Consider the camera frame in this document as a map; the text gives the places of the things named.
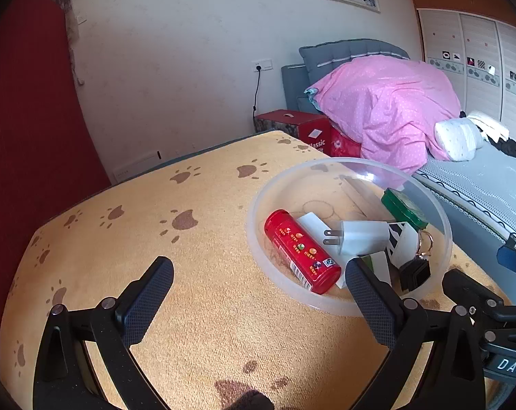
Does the white usb charger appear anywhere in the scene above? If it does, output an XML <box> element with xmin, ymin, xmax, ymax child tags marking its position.
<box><xmin>323</xmin><ymin>221</ymin><xmax>396</xmax><ymax>262</ymax></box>

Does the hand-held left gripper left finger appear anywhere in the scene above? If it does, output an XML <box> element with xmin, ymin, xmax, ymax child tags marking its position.
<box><xmin>33</xmin><ymin>256</ymin><xmax>174</xmax><ymax>410</ymax></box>

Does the green tin box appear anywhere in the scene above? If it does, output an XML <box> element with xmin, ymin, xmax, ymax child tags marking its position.
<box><xmin>380</xmin><ymin>188</ymin><xmax>430</xmax><ymax>229</ymax></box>

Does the black power cable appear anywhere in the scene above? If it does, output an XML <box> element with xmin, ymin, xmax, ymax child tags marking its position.
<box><xmin>252</xmin><ymin>70</ymin><xmax>262</xmax><ymax>120</ymax></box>

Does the white dotted pillow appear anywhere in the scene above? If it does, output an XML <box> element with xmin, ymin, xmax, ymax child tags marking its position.
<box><xmin>434</xmin><ymin>118</ymin><xmax>483</xmax><ymax>162</ymax></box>

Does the red quilted panel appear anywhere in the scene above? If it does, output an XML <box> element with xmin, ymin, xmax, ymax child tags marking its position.
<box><xmin>0</xmin><ymin>0</ymin><xmax>113</xmax><ymax>351</ymax></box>

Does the white folded cloth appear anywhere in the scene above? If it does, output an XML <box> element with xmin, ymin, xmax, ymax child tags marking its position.
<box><xmin>465</xmin><ymin>110</ymin><xmax>511</xmax><ymax>141</ymax></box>

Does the white wall box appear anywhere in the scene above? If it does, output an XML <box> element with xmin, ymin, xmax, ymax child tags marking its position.
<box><xmin>113</xmin><ymin>150</ymin><xmax>161</xmax><ymax>181</ymax></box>

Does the grey padded headboard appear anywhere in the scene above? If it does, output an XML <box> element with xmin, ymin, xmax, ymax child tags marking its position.
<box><xmin>281</xmin><ymin>39</ymin><xmax>410</xmax><ymax>114</ymax></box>

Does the pink dotted quilt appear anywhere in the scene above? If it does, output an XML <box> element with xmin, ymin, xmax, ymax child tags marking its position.
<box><xmin>305</xmin><ymin>57</ymin><xmax>463</xmax><ymax>176</ymax></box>

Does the grey mattress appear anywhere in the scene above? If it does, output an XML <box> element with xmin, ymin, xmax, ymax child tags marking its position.
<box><xmin>414</xmin><ymin>139</ymin><xmax>516</xmax><ymax>257</ymax></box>

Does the white sliding wardrobe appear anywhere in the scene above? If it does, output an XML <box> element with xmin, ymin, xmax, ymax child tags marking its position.
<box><xmin>407</xmin><ymin>0</ymin><xmax>516</xmax><ymax>124</ymax></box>

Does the clear plastic bowl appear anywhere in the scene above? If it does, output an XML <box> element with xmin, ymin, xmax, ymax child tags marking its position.
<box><xmin>246</xmin><ymin>157</ymin><xmax>453</xmax><ymax>317</ymax></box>

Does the red cylindrical can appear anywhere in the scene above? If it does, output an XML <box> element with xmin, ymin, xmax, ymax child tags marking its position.
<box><xmin>264</xmin><ymin>209</ymin><xmax>342</xmax><ymax>295</ymax></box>

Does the gold ring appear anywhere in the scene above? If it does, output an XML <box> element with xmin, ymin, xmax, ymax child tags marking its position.
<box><xmin>417</xmin><ymin>230</ymin><xmax>435</xmax><ymax>259</ymax></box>

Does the black cloth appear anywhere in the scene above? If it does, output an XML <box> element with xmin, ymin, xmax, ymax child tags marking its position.
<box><xmin>486</xmin><ymin>134</ymin><xmax>516</xmax><ymax>159</ymax></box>

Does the orange paw print blanket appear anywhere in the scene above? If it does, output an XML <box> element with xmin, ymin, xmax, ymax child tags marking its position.
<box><xmin>0</xmin><ymin>130</ymin><xmax>516</xmax><ymax>410</ymax></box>

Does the green and white block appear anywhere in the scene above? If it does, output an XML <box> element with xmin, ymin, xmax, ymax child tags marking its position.
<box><xmin>359</xmin><ymin>251</ymin><xmax>392</xmax><ymax>285</ymax></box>

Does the red cardboard box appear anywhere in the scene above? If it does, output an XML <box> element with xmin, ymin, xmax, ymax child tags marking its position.
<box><xmin>255</xmin><ymin>110</ymin><xmax>332</xmax><ymax>156</ymax></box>

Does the black ribbed plastic cap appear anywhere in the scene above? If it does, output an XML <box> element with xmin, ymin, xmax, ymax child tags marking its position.
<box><xmin>398</xmin><ymin>257</ymin><xmax>432</xmax><ymax>293</ymax></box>

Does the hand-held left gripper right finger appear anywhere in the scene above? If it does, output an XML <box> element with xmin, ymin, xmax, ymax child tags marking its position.
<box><xmin>345</xmin><ymin>258</ymin><xmax>485</xmax><ymax>410</ymax></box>

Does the red patterned box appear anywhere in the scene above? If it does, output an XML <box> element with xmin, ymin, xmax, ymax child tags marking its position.
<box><xmin>330</xmin><ymin>126</ymin><xmax>363</xmax><ymax>159</ymax></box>

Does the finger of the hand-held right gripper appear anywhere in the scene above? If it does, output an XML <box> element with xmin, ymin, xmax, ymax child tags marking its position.
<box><xmin>442</xmin><ymin>269</ymin><xmax>516</xmax><ymax>344</ymax></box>
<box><xmin>496</xmin><ymin>235</ymin><xmax>516</xmax><ymax>280</ymax></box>

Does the zebra striped white block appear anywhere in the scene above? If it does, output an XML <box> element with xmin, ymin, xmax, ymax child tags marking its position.
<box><xmin>385</xmin><ymin>221</ymin><xmax>419</xmax><ymax>263</ymax></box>

